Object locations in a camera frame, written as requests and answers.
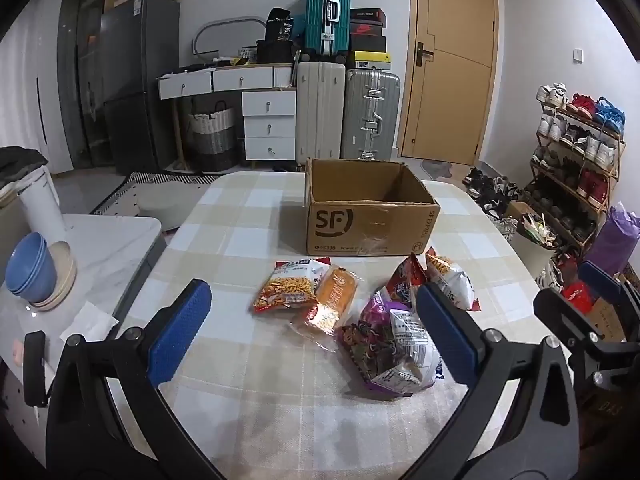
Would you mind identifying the yellow black shoe box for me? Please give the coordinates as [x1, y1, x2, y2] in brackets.
[350, 51, 392, 71]

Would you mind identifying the white marble side table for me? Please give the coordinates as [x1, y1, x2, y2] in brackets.
[0, 212, 167, 480]

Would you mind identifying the stack of beige plates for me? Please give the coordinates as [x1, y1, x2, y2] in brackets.
[27, 241, 79, 311]

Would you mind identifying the dark glass cabinet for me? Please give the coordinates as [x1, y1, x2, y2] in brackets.
[57, 0, 121, 171]

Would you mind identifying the patterned rug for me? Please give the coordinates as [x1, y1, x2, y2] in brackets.
[90, 170, 217, 217]

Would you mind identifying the cardboard box of clutter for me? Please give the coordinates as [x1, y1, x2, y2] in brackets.
[504, 200, 557, 252]

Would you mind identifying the wooden shoe rack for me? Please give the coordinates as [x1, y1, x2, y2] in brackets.
[529, 102, 627, 257]

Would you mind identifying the arched mirror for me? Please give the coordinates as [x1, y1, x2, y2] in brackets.
[192, 17, 266, 61]

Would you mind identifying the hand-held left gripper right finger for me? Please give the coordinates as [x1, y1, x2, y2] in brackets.
[400, 281, 585, 480]

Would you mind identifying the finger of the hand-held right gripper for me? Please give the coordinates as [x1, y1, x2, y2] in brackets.
[533, 289, 601, 347]
[577, 260, 640, 311]

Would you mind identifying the purple snack packet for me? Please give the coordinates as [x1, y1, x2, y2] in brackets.
[335, 287, 447, 399]

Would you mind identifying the grey door mat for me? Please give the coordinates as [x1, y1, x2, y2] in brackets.
[420, 159, 454, 181]

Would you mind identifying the black storage box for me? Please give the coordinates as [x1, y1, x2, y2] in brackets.
[256, 39, 297, 65]

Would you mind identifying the stack of blue bowls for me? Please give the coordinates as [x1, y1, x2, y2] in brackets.
[6, 232, 57, 304]

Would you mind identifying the beige suitcase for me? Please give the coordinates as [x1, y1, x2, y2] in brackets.
[296, 60, 347, 163]

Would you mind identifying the purple bag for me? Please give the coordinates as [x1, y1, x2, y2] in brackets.
[585, 202, 640, 282]

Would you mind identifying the white desk with drawers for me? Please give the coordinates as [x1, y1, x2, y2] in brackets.
[157, 62, 299, 162]

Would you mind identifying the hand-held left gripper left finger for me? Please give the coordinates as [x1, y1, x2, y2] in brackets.
[45, 279, 222, 480]

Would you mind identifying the red logo shoe box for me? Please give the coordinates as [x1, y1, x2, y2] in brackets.
[350, 20, 387, 37]

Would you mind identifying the white tissue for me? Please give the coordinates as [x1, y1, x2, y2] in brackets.
[59, 301, 120, 344]

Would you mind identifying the silver suitcase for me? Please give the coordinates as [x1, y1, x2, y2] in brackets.
[341, 69, 402, 162]

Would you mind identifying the white orange stick snack bag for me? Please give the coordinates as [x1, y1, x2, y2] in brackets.
[251, 257, 332, 315]
[425, 247, 480, 311]

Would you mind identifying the dark cloth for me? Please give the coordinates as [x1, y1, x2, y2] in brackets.
[0, 146, 50, 187]

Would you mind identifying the white kettle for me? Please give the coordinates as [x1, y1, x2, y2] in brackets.
[16, 167, 67, 247]

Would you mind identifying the shoe rack with shoes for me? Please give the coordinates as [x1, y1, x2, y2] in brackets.
[531, 82, 627, 242]

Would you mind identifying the pile of dark shoes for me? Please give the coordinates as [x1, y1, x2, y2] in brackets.
[462, 167, 527, 222]

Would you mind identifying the small brown cardboard box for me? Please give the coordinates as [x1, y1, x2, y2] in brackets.
[585, 300, 627, 342]

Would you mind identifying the red blue label chip bag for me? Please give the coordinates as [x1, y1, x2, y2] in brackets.
[387, 254, 427, 307]

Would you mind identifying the grey refrigerator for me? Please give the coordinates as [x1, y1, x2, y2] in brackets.
[100, 0, 181, 176]

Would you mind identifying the clear red label snack packet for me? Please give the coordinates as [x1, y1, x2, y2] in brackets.
[290, 304, 352, 353]

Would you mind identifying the orange bread packet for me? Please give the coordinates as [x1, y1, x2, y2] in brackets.
[316, 266, 362, 312]

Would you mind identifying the teal suitcase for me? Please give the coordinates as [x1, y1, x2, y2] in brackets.
[305, 0, 352, 59]

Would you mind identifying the grey white laundry basket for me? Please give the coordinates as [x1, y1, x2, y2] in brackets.
[187, 100, 237, 172]

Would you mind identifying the wooden door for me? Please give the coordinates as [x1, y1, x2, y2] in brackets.
[397, 0, 499, 167]

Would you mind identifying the black paper bag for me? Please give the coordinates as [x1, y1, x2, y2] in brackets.
[265, 7, 297, 43]

